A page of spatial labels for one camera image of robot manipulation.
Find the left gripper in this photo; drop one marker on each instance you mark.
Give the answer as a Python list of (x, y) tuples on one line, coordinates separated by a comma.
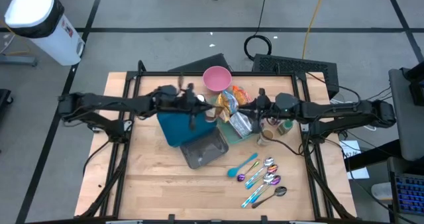
[(189, 101)]

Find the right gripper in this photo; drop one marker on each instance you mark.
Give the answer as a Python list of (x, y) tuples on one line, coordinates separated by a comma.
[(266, 108)]

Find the white lid spice jar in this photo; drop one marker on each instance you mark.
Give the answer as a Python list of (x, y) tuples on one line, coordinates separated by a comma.
[(201, 98)]

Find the orange ramen packet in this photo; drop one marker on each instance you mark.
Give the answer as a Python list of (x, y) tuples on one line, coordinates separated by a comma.
[(242, 96)]

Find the tan lid spice jar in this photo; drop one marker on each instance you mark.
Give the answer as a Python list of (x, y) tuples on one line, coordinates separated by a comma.
[(266, 138)]

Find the green herb spice jar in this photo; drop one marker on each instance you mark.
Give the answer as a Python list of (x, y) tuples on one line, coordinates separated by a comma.
[(285, 128)]

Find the teal plastic spoon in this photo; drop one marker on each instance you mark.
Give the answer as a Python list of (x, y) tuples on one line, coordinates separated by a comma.
[(232, 172)]

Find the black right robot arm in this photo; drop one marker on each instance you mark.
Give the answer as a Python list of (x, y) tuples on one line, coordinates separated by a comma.
[(331, 109)]

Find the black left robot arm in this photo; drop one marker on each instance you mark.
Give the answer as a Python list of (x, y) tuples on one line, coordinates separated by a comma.
[(109, 101)]

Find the light green plastic bin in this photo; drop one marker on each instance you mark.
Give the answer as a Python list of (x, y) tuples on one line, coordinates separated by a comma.
[(224, 131)]

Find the pink bowl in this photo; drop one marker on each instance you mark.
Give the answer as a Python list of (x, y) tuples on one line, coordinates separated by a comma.
[(217, 78)]

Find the blue plastic bin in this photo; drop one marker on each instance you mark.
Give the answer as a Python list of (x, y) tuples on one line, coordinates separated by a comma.
[(175, 131)]

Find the grey translucent plastic bin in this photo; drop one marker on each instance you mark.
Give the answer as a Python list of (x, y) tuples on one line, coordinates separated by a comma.
[(205, 149)]

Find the black computer tower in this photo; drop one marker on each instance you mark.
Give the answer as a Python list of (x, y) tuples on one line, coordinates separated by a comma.
[(205, 65)]

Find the rainbow metal spoon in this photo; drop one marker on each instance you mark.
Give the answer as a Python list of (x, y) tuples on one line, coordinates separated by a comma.
[(272, 168)]

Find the small iridescent purple spoon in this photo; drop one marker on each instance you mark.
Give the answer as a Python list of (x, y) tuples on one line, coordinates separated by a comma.
[(240, 177)]

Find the purple metal spoon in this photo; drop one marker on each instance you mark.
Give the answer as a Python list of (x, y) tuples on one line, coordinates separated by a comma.
[(276, 180)]

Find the dark steel spoon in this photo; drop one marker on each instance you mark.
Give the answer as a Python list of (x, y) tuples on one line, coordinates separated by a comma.
[(280, 191)]

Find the white paper sheet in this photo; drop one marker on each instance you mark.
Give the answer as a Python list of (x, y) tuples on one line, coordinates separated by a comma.
[(352, 147)]

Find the black desk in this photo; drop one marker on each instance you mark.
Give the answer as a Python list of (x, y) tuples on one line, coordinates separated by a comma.
[(374, 154)]

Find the white computer mouse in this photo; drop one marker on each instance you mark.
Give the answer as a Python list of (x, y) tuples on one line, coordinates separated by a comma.
[(381, 191)]

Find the black desk device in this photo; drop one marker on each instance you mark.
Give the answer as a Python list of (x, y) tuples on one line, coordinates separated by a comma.
[(418, 88)]

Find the RGB backlit keyboard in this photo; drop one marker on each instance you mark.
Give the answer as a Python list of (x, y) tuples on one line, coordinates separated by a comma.
[(410, 194)]

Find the white trash can black bag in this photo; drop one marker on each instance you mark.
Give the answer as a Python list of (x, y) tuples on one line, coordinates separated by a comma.
[(43, 25)]

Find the grey metal stand base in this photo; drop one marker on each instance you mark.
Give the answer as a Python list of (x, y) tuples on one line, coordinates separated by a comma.
[(20, 60)]

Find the black aluminium table frame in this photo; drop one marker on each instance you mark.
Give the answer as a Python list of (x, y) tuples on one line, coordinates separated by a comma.
[(155, 74)]

